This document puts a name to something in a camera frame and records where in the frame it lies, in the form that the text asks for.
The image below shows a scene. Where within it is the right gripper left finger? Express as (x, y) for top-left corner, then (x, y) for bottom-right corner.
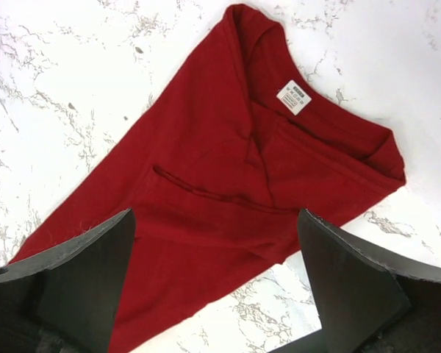
(0, 210), (135, 352)

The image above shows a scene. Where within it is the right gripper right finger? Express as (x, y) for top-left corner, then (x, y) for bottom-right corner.
(297, 210), (441, 353)

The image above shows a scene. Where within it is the red t shirt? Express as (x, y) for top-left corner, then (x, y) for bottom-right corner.
(15, 4), (406, 352)

